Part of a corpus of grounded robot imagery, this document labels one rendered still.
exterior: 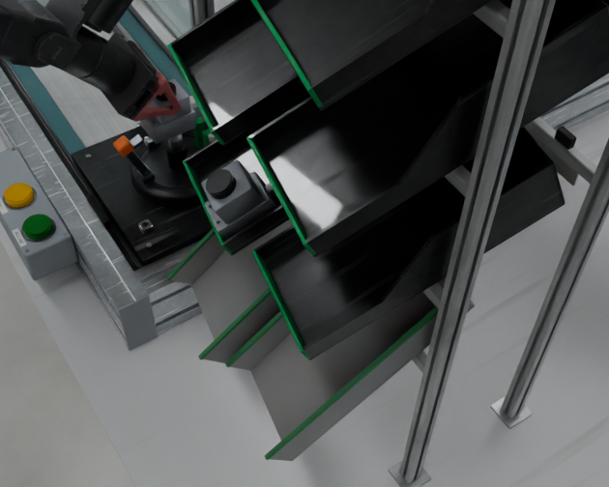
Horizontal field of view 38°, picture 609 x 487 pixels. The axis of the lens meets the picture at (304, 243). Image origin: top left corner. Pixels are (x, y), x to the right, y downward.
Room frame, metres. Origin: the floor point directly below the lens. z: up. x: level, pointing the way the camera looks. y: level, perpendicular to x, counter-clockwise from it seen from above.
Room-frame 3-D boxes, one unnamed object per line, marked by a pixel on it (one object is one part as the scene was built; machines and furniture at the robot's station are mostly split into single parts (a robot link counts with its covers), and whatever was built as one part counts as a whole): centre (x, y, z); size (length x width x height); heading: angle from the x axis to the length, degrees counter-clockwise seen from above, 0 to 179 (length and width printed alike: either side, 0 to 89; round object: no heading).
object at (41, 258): (0.84, 0.41, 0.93); 0.21 x 0.07 x 0.06; 34
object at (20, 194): (0.84, 0.41, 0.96); 0.04 x 0.04 x 0.02
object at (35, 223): (0.78, 0.37, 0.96); 0.04 x 0.04 x 0.02
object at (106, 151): (0.89, 0.19, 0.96); 0.24 x 0.24 x 0.02; 34
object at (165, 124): (0.88, 0.18, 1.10); 0.08 x 0.04 x 0.07; 124
